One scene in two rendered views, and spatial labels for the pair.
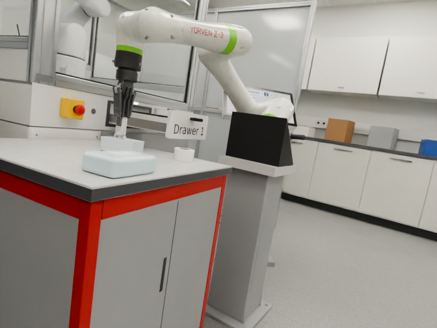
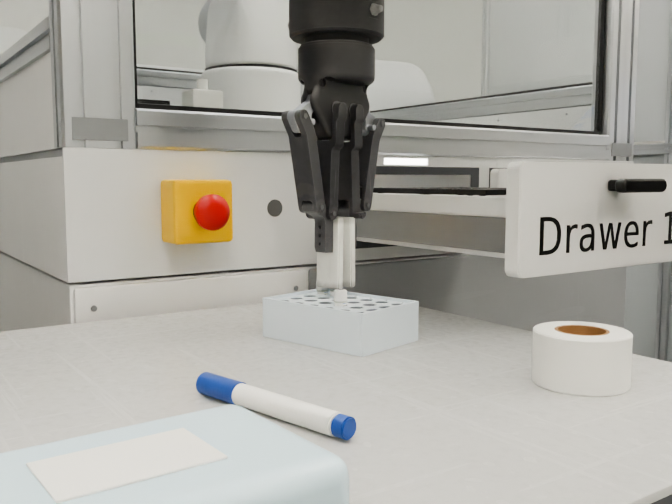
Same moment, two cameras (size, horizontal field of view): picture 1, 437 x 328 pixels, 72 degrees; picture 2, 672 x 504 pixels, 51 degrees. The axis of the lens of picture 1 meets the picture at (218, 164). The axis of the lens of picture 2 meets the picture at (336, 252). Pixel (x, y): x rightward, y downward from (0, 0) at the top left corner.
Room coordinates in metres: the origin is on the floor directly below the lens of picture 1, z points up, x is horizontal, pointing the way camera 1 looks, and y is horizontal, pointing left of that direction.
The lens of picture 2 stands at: (0.51, 0.02, 0.91)
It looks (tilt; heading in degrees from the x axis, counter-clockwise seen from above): 6 degrees down; 30
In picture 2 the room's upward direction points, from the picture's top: straight up
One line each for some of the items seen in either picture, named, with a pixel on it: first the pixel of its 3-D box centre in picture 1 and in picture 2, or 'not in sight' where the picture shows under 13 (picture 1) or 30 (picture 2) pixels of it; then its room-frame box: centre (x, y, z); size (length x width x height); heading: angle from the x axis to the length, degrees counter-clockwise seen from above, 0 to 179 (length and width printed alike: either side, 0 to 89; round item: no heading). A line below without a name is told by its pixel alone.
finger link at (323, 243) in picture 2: (118, 118); (317, 226); (1.09, 0.38, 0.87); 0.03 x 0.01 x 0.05; 169
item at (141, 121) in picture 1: (149, 122); (464, 216); (1.39, 0.34, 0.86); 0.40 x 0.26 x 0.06; 64
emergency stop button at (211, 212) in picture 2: (79, 109); (210, 212); (1.12, 0.54, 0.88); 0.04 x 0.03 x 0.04; 154
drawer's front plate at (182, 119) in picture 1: (188, 125); (606, 215); (1.30, 0.15, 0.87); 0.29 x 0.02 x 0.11; 154
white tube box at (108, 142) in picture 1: (122, 144); (339, 319); (1.08, 0.35, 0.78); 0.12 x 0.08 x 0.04; 79
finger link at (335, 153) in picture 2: (121, 101); (325, 161); (1.10, 0.38, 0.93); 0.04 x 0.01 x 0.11; 79
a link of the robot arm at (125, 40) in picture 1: (132, 32); not in sight; (1.11, 0.37, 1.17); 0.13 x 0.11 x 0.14; 49
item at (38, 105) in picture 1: (70, 105); (269, 198); (1.68, 0.86, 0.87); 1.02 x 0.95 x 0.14; 154
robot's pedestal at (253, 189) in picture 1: (246, 236); not in sight; (1.43, -0.19, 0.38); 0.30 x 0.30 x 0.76; 59
